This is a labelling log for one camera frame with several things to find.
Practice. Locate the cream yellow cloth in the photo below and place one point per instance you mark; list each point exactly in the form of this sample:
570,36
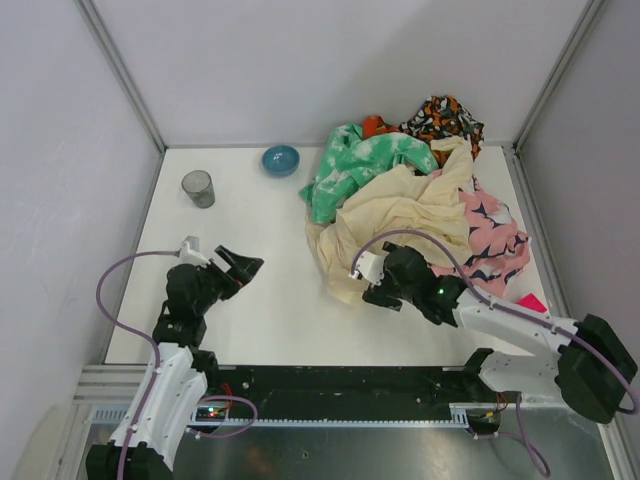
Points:
396,200

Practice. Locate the pink navy floral cloth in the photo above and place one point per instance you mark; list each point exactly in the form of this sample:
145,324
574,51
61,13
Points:
499,248

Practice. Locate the aluminium frame post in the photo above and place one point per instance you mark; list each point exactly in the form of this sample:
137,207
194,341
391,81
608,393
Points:
586,22
114,59

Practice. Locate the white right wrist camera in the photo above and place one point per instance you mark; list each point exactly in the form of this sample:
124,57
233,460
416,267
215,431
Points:
369,267

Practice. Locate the green white tie-dye cloth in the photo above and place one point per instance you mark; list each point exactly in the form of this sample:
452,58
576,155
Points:
350,161

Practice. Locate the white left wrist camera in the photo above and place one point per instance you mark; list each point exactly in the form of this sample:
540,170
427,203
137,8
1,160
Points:
189,252

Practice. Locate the grey translucent cup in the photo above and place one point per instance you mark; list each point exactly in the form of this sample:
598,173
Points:
198,186

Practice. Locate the left aluminium frame post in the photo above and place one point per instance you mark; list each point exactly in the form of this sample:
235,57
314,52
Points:
114,59

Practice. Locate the orange black patterned cloth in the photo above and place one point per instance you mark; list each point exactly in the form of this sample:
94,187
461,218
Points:
441,117

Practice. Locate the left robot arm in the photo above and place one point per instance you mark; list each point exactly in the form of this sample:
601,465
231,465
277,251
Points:
178,374

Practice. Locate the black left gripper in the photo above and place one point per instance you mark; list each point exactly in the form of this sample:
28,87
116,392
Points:
226,276

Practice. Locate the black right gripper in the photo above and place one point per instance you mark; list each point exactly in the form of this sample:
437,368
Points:
386,289

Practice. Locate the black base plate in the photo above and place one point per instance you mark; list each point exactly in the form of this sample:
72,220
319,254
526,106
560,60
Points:
352,394

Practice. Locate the magenta pink block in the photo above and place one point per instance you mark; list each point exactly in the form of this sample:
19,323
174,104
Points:
532,302

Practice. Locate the red orange cloth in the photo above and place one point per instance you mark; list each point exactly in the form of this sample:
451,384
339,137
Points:
375,125

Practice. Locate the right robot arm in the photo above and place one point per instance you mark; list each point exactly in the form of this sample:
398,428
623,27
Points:
581,364

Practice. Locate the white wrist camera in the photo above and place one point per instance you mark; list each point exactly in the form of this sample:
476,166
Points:
369,267
189,252

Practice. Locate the blue ceramic bowl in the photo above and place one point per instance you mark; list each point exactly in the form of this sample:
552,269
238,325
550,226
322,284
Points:
280,160

